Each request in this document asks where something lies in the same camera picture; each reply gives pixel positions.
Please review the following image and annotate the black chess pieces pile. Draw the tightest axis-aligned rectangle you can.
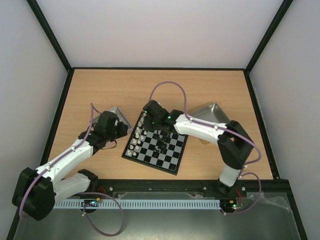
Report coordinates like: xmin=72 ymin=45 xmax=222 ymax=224
xmin=152 ymin=130 xmax=171 ymax=158

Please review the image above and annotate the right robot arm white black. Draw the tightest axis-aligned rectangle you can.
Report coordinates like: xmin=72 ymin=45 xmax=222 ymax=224
xmin=142 ymin=100 xmax=254 ymax=196

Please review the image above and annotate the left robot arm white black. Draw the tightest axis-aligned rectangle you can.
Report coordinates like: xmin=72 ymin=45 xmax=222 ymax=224
xmin=11 ymin=111 xmax=132 ymax=221

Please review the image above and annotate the white chess piece row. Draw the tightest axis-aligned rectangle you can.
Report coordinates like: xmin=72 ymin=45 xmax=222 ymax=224
xmin=124 ymin=112 xmax=153 ymax=161

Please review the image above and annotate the black silver chess board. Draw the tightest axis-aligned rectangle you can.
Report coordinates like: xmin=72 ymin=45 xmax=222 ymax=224
xmin=122 ymin=111 xmax=188 ymax=176

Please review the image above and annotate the silver tin lid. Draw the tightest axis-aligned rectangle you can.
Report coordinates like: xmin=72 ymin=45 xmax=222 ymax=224
xmin=92 ymin=106 xmax=132 ymax=133

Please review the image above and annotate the gold tin box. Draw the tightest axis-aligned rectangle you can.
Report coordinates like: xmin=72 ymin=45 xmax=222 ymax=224
xmin=189 ymin=101 xmax=234 ymax=146

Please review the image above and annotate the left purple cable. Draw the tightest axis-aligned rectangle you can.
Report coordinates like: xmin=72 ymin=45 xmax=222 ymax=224
xmin=18 ymin=102 xmax=103 ymax=220

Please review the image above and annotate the purple cable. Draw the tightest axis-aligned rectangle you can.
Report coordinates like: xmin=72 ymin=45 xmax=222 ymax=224
xmin=18 ymin=102 xmax=103 ymax=220
xmin=149 ymin=81 xmax=263 ymax=173

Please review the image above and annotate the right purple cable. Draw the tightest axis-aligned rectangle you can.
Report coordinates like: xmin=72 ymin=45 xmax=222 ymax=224
xmin=149 ymin=81 xmax=263 ymax=173

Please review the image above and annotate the light blue cable duct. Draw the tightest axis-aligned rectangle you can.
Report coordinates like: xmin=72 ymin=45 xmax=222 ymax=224
xmin=54 ymin=199 xmax=221 ymax=210

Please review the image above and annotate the black aluminium frame rail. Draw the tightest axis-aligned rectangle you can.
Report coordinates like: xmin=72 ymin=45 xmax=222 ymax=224
xmin=96 ymin=179 xmax=291 ymax=199

